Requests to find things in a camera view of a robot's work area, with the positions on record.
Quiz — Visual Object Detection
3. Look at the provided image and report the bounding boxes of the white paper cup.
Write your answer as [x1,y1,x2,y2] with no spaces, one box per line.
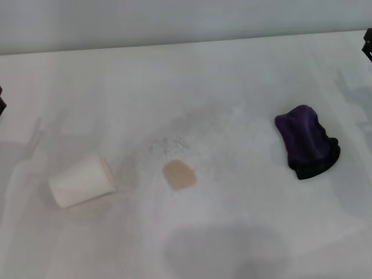
[48,153,117,209]

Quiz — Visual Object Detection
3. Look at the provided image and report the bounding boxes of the purple rag with black edge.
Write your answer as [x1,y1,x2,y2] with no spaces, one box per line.
[274,104,341,181]

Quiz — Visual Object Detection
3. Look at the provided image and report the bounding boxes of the brown water stain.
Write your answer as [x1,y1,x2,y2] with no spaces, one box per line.
[162,159,199,191]

